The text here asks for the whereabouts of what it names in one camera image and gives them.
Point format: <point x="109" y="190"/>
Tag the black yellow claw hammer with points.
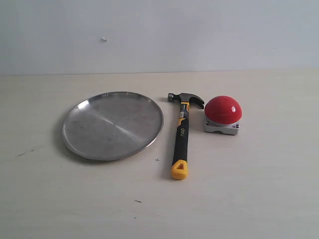
<point x="179" y="170"/>

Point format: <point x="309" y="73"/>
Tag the red dome push button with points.
<point x="222" y="115"/>

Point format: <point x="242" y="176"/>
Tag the round steel plate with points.
<point x="112" y="126"/>

